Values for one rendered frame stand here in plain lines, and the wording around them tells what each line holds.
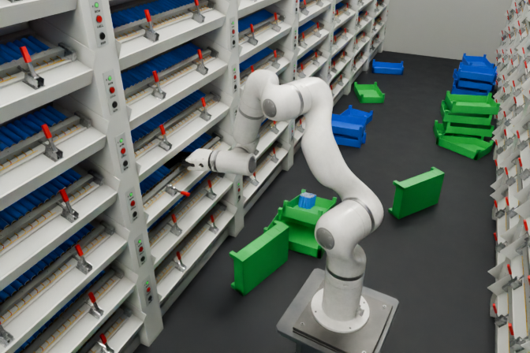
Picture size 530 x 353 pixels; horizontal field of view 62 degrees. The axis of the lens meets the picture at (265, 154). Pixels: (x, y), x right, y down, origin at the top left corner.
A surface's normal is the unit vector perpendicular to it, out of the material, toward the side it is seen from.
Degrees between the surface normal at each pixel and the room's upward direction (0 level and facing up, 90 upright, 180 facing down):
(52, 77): 22
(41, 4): 113
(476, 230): 0
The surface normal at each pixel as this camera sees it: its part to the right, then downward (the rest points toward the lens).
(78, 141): 0.35, -0.73
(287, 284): 0.00, -0.87
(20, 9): 0.84, 0.52
